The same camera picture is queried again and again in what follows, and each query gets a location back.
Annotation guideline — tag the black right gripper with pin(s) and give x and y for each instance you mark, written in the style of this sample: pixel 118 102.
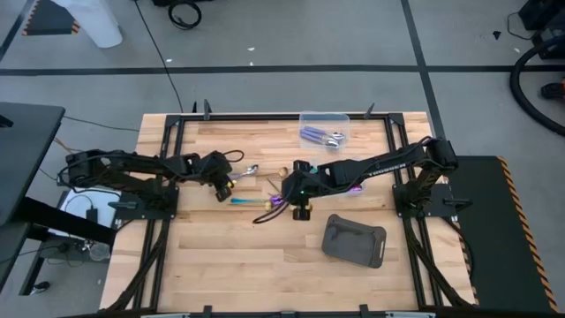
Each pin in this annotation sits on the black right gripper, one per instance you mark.
pixel 304 183

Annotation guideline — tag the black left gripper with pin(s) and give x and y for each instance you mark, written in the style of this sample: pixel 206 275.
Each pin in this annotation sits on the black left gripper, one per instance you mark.
pixel 214 167

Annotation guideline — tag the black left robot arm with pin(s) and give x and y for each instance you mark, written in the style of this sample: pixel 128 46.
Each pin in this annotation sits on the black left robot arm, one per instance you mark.
pixel 141 165

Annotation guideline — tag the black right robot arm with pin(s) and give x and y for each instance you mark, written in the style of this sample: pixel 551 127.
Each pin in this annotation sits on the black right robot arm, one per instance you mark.
pixel 384 165

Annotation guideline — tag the white flat box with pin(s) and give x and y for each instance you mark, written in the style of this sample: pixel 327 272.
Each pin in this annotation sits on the white flat box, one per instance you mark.
pixel 106 199

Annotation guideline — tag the small black adapter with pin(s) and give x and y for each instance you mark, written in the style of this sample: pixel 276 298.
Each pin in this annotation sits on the small black adapter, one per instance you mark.
pixel 92 215

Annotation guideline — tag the clear plastic cup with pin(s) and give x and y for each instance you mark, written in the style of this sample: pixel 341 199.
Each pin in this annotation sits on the clear plastic cup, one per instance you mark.
pixel 100 252

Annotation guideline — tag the black desk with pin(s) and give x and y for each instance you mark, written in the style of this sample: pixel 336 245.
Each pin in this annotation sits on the black desk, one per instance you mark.
pixel 26 150

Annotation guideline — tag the large black hazard-edged mat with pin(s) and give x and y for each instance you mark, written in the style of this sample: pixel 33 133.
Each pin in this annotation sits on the large black hazard-edged mat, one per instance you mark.
pixel 499 247

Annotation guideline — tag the white round pillar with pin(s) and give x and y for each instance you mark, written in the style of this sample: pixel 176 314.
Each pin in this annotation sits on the white round pillar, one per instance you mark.
pixel 95 22

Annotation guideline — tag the small hazard striped mat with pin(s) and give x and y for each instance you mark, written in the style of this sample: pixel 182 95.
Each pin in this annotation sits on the small hazard striped mat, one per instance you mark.
pixel 48 20

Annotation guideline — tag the black plastic scrap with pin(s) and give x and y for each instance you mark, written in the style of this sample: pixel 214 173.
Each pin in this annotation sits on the black plastic scrap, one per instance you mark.
pixel 496 34

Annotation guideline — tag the orange black tool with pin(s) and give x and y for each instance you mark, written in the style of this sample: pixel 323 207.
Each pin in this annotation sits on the orange black tool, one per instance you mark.
pixel 554 91

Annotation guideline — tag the black equipment case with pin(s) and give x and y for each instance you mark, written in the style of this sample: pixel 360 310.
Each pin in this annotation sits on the black equipment case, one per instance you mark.
pixel 547 17

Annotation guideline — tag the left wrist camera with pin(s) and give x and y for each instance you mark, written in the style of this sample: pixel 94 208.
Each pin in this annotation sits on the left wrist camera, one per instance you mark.
pixel 223 193

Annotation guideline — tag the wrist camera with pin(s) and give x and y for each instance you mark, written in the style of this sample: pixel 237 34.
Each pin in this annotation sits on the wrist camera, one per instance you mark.
pixel 301 214
pixel 223 193

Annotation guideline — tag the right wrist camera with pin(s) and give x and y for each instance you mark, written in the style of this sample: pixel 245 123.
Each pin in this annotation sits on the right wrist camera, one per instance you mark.
pixel 301 214

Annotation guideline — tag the black aluminium rig frame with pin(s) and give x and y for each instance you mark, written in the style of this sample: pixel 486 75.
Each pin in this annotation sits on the black aluminium rig frame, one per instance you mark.
pixel 287 117

